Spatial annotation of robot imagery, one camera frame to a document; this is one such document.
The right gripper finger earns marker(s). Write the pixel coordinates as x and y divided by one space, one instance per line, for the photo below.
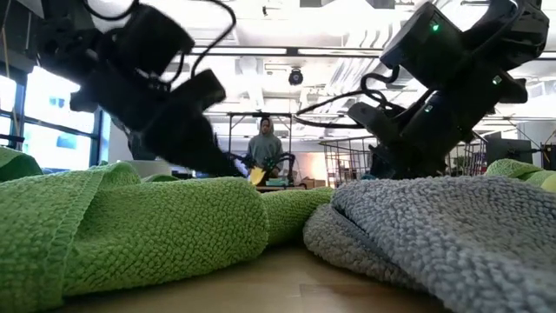
382 161
417 165

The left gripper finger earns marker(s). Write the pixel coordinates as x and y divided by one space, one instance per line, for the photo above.
187 139

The dark green microfiber towel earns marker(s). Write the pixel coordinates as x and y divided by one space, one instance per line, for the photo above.
130 226

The yellow microfiber towel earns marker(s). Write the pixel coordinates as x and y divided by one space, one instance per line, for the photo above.
548 183

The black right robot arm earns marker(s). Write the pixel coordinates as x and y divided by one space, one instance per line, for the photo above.
434 43

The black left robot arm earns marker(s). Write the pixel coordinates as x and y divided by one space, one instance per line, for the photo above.
143 39

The grey microfiber towel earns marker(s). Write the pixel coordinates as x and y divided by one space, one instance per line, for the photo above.
434 226

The person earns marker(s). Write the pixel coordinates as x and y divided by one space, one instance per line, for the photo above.
265 148

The background yellow cloth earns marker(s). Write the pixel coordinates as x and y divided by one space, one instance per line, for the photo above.
257 176

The black monitor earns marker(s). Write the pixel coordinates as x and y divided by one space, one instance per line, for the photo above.
551 156
508 152

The black ceiling spotlight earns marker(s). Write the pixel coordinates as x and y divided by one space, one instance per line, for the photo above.
295 77

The ceiling light strip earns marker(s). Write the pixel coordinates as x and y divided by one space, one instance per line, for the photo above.
292 51

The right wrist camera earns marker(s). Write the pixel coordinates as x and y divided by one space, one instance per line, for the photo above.
367 121

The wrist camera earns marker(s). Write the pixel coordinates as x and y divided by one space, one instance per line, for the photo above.
202 91
367 121

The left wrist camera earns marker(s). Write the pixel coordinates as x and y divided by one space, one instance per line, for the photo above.
202 91

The window with dark frame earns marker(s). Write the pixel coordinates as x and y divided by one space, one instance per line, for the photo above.
95 143

